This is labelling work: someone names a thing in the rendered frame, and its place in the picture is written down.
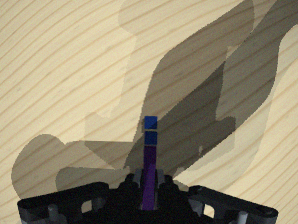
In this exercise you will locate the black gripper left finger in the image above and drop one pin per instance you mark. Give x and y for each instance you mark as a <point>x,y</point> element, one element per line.
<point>64,207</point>

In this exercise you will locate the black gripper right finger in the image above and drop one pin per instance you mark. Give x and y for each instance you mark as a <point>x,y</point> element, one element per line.
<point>227,209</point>

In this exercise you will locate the small dark blue block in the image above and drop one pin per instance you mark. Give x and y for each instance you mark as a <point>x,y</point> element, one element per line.
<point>150,122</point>
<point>150,138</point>

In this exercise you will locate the purple rod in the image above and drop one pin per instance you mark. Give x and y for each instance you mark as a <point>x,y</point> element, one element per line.
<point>149,168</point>

